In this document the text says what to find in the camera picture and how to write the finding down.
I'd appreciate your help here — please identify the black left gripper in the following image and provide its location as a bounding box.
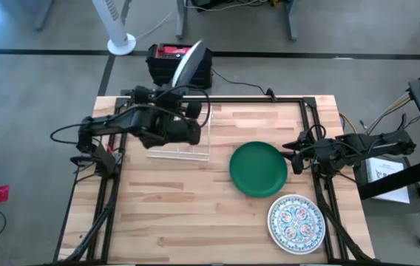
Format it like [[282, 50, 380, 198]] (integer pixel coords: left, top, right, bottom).
[[132, 83, 204, 120]]

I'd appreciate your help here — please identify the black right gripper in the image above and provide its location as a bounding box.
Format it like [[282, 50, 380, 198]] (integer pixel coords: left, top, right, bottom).
[[279, 124, 331, 176]]

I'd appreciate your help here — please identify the green plate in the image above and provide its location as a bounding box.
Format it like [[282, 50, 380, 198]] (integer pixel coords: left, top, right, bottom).
[[228, 140, 288, 198]]

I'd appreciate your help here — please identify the blue white grid plate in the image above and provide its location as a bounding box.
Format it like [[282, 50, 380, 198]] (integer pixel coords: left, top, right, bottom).
[[172, 38, 208, 90]]

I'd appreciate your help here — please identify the colourful floral pattern plate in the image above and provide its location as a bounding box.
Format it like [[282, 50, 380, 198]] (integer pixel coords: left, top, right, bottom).
[[268, 195, 325, 254]]

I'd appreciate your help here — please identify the red black power station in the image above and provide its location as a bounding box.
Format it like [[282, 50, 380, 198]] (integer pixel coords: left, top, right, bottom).
[[146, 43, 214, 91]]

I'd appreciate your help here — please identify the white tower fan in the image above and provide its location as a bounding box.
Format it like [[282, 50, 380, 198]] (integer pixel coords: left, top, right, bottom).
[[91, 0, 138, 56]]

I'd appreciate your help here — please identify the grey desk leg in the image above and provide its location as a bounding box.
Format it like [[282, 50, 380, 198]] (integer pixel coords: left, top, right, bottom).
[[286, 0, 300, 42], [175, 0, 189, 41], [34, 0, 55, 33]]

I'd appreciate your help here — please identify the white paper manual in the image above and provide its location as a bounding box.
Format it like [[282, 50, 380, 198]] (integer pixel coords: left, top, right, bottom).
[[365, 157, 411, 205]]

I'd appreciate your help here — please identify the grey box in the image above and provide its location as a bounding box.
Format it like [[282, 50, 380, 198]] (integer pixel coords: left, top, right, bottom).
[[353, 154, 420, 216]]

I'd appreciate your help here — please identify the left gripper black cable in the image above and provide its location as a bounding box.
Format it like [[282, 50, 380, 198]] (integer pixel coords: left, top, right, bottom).
[[154, 84, 211, 129]]

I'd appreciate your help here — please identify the white wire dish rack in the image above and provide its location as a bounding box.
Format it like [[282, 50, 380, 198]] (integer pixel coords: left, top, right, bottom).
[[146, 103, 214, 163]]

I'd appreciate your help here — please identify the black power cable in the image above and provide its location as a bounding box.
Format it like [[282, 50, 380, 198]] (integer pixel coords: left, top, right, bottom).
[[211, 68, 278, 101]]

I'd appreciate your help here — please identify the black aluminium table frame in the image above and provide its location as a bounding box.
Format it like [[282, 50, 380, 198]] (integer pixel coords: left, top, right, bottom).
[[52, 88, 379, 265]]

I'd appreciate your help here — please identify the white floor cable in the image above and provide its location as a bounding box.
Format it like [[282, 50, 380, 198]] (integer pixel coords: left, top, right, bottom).
[[135, 10, 176, 41]]

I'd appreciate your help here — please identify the floor cable clutter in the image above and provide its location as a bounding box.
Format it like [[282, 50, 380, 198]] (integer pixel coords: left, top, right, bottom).
[[186, 0, 288, 13]]

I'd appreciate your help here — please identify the yellow cable bundle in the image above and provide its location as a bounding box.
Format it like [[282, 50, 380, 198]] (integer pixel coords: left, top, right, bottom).
[[365, 91, 413, 134]]

